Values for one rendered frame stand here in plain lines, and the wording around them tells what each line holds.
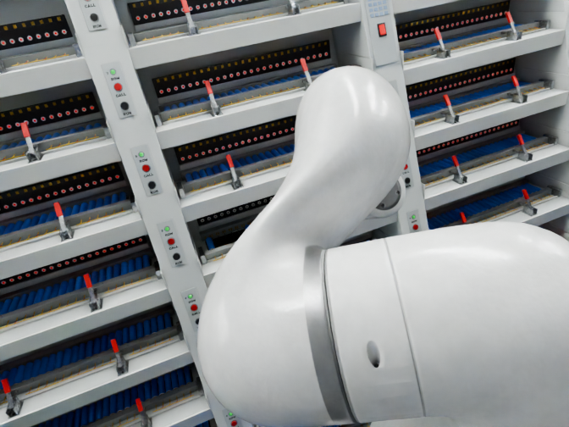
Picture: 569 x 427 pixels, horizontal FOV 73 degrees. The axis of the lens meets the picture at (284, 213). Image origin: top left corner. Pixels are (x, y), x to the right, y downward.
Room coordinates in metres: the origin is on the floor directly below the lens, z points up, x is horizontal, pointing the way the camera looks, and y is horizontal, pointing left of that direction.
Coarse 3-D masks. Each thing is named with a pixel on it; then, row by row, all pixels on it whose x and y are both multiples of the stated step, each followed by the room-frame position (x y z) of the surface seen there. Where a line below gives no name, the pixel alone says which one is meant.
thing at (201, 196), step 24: (288, 120) 1.21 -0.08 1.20; (192, 144) 1.14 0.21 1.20; (216, 144) 1.16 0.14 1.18; (240, 144) 1.18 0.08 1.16; (264, 144) 1.20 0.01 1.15; (288, 144) 1.20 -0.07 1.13; (168, 168) 1.10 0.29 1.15; (192, 168) 1.14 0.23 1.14; (216, 168) 1.12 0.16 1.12; (240, 168) 1.08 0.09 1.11; (264, 168) 1.08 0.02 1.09; (288, 168) 1.08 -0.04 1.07; (192, 192) 1.02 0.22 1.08; (216, 192) 1.01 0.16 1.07; (240, 192) 1.00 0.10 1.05; (264, 192) 1.02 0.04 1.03; (192, 216) 0.98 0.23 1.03
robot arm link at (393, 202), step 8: (400, 176) 0.59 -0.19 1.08; (400, 184) 0.58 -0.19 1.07; (392, 192) 0.57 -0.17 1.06; (400, 192) 0.58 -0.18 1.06; (384, 200) 0.57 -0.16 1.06; (392, 200) 0.57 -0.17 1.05; (400, 200) 0.57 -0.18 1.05; (376, 208) 0.56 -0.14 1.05; (384, 208) 0.57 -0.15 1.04; (392, 208) 0.57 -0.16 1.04; (368, 216) 0.58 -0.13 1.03; (376, 216) 0.57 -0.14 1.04; (384, 216) 0.57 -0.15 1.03
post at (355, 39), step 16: (336, 32) 1.27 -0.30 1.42; (352, 32) 1.17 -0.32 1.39; (368, 32) 1.11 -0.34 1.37; (336, 48) 1.29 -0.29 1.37; (352, 48) 1.19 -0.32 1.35; (368, 48) 1.10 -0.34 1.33; (384, 64) 1.11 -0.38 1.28; (400, 64) 1.12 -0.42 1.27; (400, 80) 1.12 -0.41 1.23; (400, 96) 1.12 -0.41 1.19; (416, 160) 1.12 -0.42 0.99; (416, 176) 1.12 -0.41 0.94; (416, 192) 1.12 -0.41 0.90; (400, 208) 1.10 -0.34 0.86; (416, 208) 1.12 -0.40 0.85; (400, 224) 1.11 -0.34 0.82
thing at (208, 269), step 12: (240, 216) 1.17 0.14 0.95; (396, 216) 1.11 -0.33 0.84; (204, 228) 1.14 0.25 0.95; (360, 228) 1.08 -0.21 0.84; (372, 228) 1.09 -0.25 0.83; (192, 240) 1.05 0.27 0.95; (204, 252) 1.07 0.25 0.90; (204, 264) 1.01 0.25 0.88; (216, 264) 1.00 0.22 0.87; (204, 276) 0.96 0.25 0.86
